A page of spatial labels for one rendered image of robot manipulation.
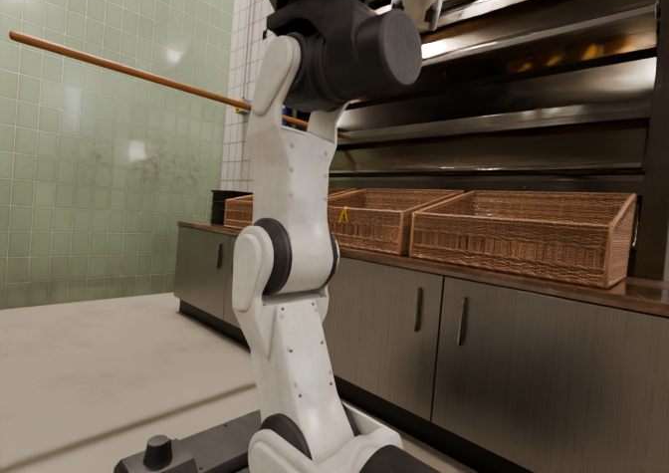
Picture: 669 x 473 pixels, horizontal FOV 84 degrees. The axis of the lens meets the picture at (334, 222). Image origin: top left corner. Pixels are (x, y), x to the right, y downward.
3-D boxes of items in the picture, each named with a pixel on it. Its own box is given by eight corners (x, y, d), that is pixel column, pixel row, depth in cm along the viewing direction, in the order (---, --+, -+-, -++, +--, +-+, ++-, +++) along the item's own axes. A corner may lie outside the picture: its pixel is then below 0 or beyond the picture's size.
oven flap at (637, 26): (279, 100, 233) (302, 113, 247) (655, 11, 111) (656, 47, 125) (280, 96, 233) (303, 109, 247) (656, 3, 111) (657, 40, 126)
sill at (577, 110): (301, 145, 249) (301, 139, 249) (652, 112, 126) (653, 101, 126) (294, 143, 245) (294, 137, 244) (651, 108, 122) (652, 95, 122)
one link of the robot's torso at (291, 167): (339, 297, 75) (373, 63, 72) (269, 308, 63) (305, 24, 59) (292, 277, 86) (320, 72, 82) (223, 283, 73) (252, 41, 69)
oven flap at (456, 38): (297, 98, 243) (307, 72, 248) (658, 15, 121) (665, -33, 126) (292, 94, 240) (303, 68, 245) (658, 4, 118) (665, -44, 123)
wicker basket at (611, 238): (466, 253, 161) (472, 190, 160) (631, 276, 122) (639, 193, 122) (405, 257, 126) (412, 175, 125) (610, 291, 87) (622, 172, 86)
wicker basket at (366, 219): (361, 239, 201) (365, 188, 200) (461, 253, 162) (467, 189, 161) (293, 238, 165) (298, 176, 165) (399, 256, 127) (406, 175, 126)
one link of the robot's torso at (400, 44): (423, 99, 61) (432, -10, 61) (374, 73, 52) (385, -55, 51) (309, 118, 81) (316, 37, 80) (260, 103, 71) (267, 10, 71)
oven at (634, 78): (404, 284, 402) (421, 90, 397) (662, 342, 259) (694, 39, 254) (259, 307, 263) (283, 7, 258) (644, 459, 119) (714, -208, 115)
